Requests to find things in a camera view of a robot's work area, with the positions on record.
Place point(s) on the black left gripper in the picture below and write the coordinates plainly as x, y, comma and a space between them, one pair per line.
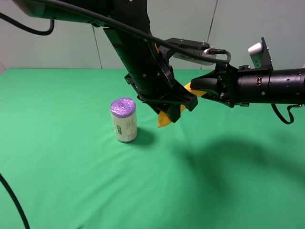
157, 87

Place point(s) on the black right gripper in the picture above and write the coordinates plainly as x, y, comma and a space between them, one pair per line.
223, 80

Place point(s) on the yellow banana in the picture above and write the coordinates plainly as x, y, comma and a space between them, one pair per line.
163, 120

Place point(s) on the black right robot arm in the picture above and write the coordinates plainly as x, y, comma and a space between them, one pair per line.
243, 86

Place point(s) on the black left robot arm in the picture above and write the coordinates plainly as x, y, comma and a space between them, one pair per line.
127, 26

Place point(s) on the purple garbage bag roll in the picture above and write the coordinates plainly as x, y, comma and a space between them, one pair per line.
123, 112

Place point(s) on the green tablecloth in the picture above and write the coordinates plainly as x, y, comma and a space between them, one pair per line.
215, 168

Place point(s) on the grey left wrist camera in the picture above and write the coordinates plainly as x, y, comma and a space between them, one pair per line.
198, 48

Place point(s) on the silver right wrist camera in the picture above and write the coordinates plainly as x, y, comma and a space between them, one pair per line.
260, 55

